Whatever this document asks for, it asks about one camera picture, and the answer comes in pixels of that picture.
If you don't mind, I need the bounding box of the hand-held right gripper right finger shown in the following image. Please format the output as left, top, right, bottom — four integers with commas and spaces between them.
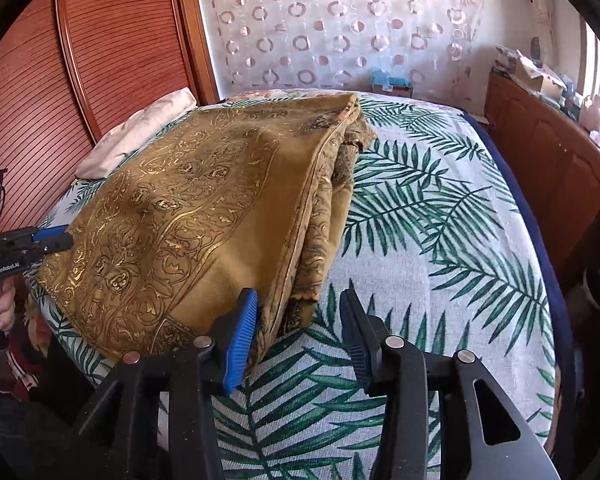
339, 287, 561, 480

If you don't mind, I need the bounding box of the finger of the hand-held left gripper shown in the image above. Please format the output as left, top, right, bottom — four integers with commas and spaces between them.
10, 234, 75, 256
2, 225, 70, 243

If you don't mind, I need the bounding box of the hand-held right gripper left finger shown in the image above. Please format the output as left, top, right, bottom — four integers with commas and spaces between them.
75, 287, 258, 480

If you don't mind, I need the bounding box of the golden brown patterned garment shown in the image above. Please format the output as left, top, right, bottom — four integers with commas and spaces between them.
35, 92, 378, 376

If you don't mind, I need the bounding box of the green leaf print blanket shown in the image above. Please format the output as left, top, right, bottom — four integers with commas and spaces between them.
22, 95, 563, 480

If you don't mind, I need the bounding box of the beige folded garment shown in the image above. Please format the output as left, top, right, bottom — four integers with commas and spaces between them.
75, 86, 198, 180

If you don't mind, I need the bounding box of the wooden slatted wardrobe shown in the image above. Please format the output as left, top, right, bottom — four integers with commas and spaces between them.
0, 0, 218, 241

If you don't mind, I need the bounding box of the navy bedsheet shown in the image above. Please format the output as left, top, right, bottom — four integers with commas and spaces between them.
457, 110, 578, 441

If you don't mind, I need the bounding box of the dark round container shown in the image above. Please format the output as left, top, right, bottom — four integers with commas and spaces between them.
577, 265, 600, 311

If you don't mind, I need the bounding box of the cardboard box with label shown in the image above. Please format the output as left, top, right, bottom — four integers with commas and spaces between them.
371, 80, 413, 98

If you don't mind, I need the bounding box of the wooden cabinet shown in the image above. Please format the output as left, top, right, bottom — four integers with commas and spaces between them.
482, 67, 600, 281

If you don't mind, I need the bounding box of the open cardboard box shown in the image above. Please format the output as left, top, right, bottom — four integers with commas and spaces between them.
512, 55, 563, 96

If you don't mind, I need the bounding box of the pile of packets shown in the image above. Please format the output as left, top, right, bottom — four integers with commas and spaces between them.
492, 45, 523, 73

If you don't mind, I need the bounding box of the white circle pattern curtain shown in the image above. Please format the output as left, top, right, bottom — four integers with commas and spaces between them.
195, 0, 486, 103

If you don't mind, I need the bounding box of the pale jug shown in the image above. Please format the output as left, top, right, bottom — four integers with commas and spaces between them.
580, 95, 600, 133

